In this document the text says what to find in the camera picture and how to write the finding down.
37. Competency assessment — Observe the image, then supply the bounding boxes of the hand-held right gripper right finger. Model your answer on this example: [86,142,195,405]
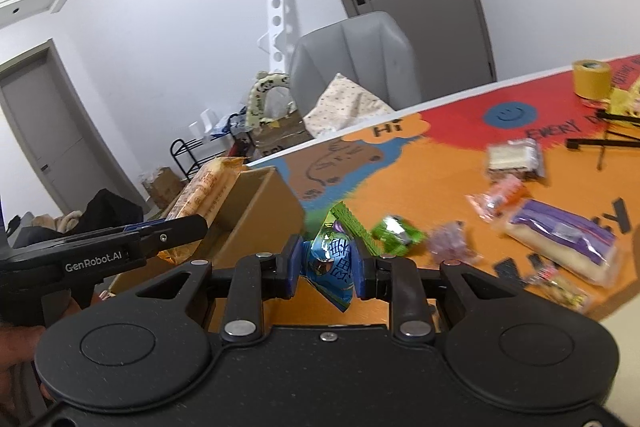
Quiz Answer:
[350,239,506,340]

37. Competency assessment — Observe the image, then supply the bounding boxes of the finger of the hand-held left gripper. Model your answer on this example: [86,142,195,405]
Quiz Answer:
[122,214,208,258]

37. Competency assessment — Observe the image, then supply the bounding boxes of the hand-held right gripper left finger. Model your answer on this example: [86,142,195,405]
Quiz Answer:
[134,234,305,342]

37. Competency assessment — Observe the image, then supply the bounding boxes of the blue snack packet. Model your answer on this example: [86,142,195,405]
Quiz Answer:
[299,222,371,314]

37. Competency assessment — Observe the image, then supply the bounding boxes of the orange printed biscuit packet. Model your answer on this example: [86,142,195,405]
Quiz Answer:
[157,157,246,264]

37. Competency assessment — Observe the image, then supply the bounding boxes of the bright green candy packet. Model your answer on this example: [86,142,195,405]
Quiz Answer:
[372,214,426,255]

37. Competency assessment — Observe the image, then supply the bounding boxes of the dark green snack packet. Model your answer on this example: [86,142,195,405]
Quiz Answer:
[327,201,382,258]

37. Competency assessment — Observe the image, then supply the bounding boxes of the small purple candy packet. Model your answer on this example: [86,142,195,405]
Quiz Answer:
[427,221,483,265]

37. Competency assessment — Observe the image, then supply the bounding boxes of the pink snack packet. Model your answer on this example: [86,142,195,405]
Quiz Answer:
[466,174,531,222]

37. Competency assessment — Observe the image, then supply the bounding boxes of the white wafer packet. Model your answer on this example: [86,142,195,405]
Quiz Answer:
[485,138,546,182]

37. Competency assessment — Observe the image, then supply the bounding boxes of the small beige snack packet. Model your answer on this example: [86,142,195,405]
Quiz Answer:
[527,267,593,314]

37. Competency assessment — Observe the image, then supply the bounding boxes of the purple label bread packet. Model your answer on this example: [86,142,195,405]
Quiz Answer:
[502,198,623,286]

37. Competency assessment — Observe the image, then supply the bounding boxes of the person's left hand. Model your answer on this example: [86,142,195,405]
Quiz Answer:
[0,324,51,403]

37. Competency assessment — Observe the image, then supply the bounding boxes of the beige plush cloth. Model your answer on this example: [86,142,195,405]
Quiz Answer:
[32,210,83,233]

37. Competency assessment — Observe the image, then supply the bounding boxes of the small brown box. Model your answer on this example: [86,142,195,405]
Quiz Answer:
[141,167,186,210]

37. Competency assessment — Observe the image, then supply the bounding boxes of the dark cloth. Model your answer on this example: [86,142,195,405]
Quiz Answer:
[82,188,146,235]

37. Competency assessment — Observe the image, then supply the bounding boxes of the black shoe rack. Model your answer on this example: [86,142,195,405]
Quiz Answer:
[169,138,236,182]

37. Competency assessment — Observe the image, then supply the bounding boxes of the white plastic holder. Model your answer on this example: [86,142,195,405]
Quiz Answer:
[189,108,223,140]

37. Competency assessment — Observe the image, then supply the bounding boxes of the printed cat table mat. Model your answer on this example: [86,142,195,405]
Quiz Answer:
[205,52,640,333]

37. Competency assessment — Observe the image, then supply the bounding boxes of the blue plastic bag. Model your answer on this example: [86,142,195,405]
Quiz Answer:
[220,112,248,138]

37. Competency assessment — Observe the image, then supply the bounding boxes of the taped cardboard box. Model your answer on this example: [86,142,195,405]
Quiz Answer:
[250,109,313,160]

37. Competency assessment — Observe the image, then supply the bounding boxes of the grey side door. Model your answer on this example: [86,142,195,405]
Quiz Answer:
[0,38,136,228]

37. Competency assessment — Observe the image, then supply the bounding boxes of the dotted cream cushion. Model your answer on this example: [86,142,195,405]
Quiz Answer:
[302,73,398,140]

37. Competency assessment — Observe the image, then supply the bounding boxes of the grey chair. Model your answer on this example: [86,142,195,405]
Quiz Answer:
[289,12,422,140]

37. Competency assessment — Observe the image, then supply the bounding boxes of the white perforated board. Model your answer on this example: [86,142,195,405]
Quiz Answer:
[257,0,296,75]

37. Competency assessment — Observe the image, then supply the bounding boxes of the yellow tape roll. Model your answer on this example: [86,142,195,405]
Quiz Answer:
[571,59,612,102]

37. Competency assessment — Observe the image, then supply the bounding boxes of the yellow plastic clips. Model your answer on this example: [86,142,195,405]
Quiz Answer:
[610,79,640,118]

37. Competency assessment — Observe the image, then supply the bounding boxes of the black wire rack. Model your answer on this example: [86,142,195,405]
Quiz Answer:
[565,107,640,170]

